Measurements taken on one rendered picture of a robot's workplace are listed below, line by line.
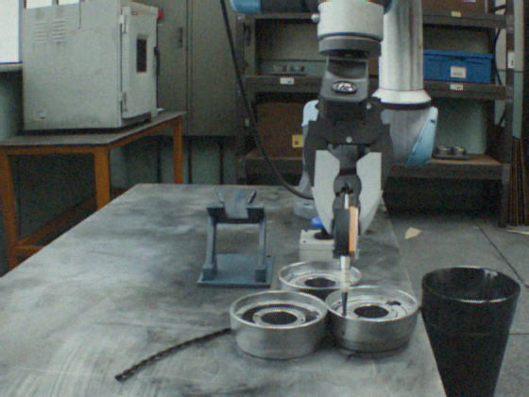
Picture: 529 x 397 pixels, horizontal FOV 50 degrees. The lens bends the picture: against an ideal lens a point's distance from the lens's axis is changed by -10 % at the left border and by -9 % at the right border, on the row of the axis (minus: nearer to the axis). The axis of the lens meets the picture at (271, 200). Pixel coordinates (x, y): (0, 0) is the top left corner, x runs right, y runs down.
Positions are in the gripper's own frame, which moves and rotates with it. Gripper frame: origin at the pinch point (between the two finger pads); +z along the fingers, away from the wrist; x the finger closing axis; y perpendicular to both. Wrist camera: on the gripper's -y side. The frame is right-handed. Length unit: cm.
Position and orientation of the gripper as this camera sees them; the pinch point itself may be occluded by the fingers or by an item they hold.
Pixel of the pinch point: (346, 223)
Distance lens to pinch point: 67.2
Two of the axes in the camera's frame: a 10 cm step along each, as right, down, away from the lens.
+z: -0.3, 10.0, 0.9
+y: 1.2, -0.9, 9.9
